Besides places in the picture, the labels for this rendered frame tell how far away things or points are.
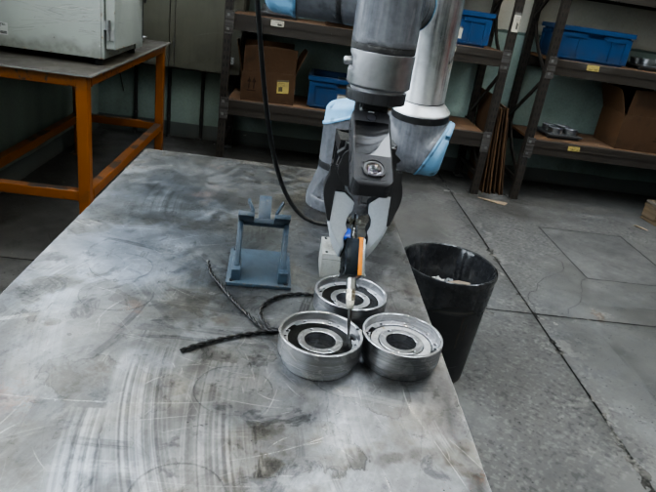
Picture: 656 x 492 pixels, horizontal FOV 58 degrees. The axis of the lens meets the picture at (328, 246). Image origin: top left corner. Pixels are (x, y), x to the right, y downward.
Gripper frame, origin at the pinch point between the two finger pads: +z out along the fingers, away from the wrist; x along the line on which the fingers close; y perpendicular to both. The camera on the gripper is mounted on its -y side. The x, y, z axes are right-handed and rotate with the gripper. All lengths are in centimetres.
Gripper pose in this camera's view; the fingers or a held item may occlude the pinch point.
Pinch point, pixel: (352, 250)
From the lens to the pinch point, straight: 76.3
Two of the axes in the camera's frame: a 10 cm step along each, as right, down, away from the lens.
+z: -1.3, 9.1, 4.0
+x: -9.9, -0.9, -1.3
